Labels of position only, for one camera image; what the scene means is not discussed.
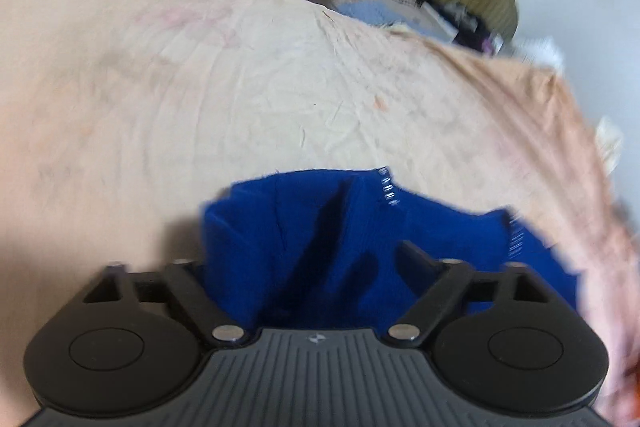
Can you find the pink floral bed sheet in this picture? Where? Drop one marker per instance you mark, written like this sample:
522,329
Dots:
200,107

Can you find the dark cloth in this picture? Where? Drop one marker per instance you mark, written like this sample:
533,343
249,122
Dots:
477,29

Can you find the white printed quilt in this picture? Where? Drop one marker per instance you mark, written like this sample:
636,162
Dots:
542,52

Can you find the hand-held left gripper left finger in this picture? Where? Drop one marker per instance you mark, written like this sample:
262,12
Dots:
186,284

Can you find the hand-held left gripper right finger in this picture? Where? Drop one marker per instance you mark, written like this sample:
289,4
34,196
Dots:
421,259

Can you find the light blue cloth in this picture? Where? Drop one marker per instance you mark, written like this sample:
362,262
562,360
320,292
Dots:
380,14

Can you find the cream crumpled blanket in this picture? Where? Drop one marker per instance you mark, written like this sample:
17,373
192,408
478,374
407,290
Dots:
610,142

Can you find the blue beaded sweater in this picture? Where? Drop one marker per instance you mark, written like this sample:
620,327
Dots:
325,252

